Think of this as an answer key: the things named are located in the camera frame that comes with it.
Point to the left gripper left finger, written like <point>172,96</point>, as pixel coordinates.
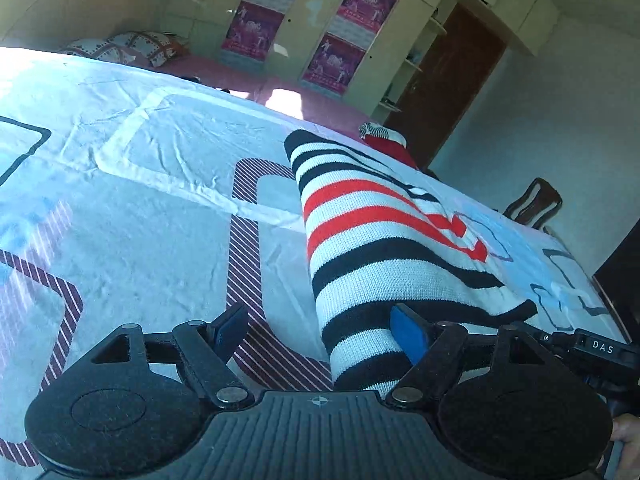
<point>225,333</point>

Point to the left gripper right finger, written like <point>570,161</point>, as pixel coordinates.
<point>411,332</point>

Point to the striped knit sweater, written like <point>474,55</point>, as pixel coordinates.
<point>374,241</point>

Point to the red folded clothes pile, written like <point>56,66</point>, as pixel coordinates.
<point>386,141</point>

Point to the person's right hand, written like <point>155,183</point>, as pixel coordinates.
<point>626,429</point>

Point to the dark wooden chair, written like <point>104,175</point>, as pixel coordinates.
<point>538,204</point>

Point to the pink bed cover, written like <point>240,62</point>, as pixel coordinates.
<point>284,97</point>

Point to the lower right pink poster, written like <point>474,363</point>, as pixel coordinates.
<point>333,64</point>

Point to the pink poster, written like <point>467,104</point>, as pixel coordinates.
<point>367,14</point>
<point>252,31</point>
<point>333,64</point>

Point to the dark wooden door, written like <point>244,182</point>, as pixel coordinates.
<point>452,72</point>

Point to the far patterned pillow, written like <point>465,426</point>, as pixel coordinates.
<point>156,47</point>

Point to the patterned pillow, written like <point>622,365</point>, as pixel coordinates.
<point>156,47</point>
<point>106,51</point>

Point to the lower left pink poster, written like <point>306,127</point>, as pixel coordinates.
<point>252,31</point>

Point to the cream wardrobe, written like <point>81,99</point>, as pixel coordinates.
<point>401,42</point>

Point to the near patterned pillow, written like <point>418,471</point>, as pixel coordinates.
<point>106,51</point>

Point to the upper right pink poster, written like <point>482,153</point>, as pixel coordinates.
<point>367,14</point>

